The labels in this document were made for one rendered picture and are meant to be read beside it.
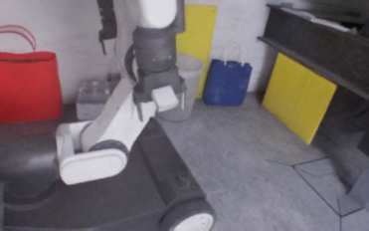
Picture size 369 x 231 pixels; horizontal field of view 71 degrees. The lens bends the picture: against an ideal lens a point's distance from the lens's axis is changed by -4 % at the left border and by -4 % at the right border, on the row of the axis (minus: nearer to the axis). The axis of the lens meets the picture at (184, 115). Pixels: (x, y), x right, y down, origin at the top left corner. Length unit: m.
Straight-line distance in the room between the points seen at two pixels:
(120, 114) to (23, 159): 0.31
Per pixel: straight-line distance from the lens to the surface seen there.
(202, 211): 0.92
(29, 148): 0.89
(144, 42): 0.53
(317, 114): 1.72
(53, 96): 1.56
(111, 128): 0.86
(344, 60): 1.70
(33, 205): 0.95
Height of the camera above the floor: 0.89
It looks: 32 degrees down
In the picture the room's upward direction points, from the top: 9 degrees clockwise
